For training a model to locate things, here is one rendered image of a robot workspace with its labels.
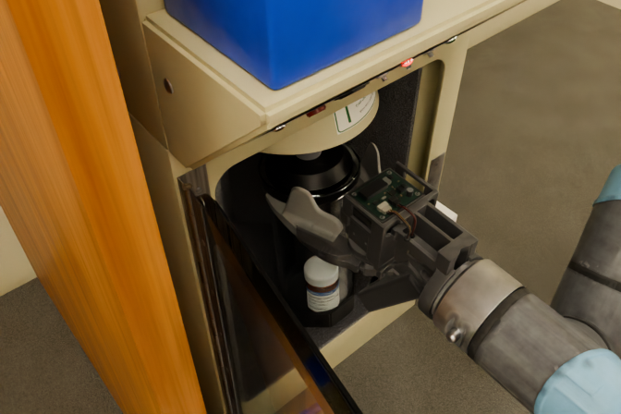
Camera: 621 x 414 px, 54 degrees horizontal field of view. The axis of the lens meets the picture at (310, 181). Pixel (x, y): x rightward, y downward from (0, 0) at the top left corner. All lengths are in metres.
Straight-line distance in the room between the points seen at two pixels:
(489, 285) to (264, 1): 0.33
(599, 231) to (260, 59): 0.40
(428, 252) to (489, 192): 0.57
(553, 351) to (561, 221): 0.59
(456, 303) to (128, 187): 0.31
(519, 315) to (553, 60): 1.02
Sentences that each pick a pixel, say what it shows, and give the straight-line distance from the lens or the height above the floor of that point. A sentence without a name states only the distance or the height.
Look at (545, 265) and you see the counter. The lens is 1.00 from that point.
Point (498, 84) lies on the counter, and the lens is 1.35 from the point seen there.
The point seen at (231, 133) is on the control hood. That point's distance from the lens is 0.31.
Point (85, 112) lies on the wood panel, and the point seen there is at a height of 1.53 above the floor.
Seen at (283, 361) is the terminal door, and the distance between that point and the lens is 0.37.
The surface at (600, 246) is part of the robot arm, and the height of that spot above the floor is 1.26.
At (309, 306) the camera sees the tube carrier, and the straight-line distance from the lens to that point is 0.74.
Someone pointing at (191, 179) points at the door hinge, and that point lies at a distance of 0.43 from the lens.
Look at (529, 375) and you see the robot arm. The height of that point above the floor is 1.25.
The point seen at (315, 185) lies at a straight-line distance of 0.60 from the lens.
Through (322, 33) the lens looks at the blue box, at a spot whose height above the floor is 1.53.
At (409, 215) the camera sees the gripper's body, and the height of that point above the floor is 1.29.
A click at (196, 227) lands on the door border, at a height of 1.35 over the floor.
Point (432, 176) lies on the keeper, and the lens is 0.69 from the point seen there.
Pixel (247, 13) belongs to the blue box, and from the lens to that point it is 0.27.
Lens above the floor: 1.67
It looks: 44 degrees down
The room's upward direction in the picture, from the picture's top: straight up
